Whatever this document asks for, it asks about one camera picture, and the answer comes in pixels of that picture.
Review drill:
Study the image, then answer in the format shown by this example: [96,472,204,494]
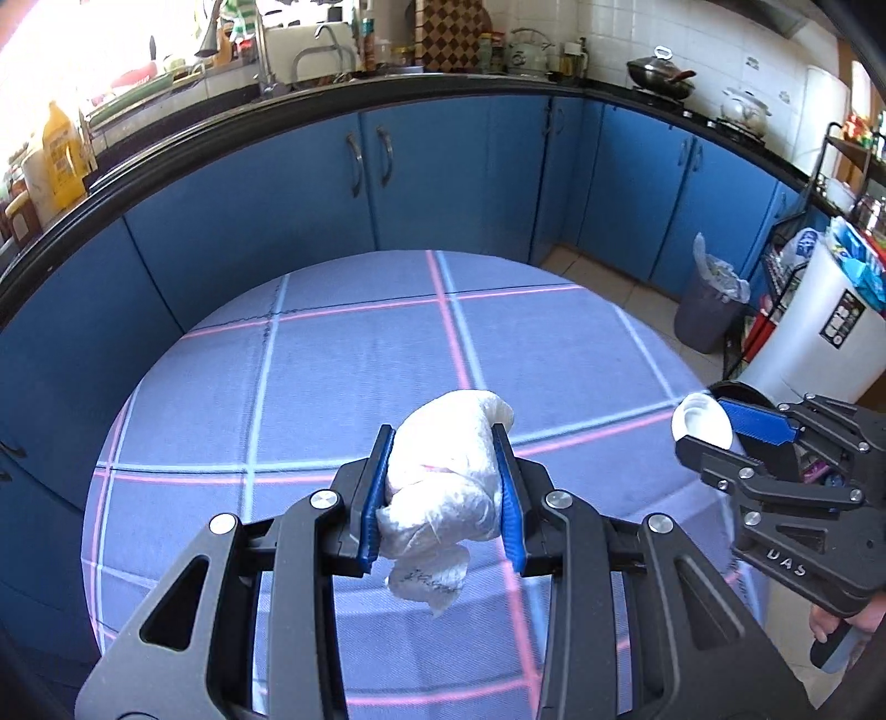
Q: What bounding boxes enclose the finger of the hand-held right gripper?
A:
[674,435,871,517]
[717,394,886,479]

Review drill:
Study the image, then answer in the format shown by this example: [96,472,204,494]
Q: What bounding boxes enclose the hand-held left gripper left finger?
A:
[75,424,397,720]

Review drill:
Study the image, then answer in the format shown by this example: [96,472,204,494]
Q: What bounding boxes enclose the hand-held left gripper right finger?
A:
[490,421,811,720]

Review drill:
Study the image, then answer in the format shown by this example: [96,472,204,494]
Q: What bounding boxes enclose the black trash bin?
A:
[709,379,807,486]

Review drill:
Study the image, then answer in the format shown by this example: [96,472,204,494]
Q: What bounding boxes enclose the white plastic lid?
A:
[670,391,733,450]

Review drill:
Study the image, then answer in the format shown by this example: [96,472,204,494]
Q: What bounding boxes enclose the white plastic bag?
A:
[779,228,821,268]
[377,389,517,620]

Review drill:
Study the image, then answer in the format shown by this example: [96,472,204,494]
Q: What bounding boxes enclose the person's right hand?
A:
[810,605,880,644]

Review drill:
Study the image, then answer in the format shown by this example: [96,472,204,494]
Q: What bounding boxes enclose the white tall storage bin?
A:
[739,239,886,409]

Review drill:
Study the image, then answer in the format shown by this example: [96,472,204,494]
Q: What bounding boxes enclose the grey bin with plastic bag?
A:
[674,234,752,356]

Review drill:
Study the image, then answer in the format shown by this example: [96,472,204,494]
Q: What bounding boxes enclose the plaid blue tablecloth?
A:
[81,249,769,720]

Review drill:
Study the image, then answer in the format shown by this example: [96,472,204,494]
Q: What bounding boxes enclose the blue plastic packets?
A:
[827,218,886,309]

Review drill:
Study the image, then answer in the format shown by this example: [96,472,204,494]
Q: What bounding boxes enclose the black metal rack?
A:
[720,121,886,389]

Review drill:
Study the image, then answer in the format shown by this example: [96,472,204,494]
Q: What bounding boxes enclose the black gas stove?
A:
[626,86,769,146]

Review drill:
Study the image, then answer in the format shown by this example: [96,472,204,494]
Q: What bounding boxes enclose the white ceramic pot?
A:
[720,86,771,136]

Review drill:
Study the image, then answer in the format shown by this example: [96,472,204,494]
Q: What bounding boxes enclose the blue kitchen cabinets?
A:
[0,90,832,666]

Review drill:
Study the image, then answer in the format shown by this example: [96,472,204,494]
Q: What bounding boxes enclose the black wok with lid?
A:
[626,45,697,101]

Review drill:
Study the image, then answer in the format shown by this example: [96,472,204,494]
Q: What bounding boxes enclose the green kettle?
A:
[507,28,555,76]

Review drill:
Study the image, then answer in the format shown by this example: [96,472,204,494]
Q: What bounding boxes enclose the chrome sink faucet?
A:
[197,0,281,98]

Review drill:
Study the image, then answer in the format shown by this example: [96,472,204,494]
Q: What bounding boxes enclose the brown sauce jar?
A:
[3,190,43,243]

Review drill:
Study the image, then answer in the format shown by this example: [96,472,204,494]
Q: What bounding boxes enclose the yellow oil jug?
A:
[42,100,87,212]

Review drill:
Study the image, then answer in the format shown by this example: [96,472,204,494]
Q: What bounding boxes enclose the checkered cutting board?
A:
[414,0,494,74]

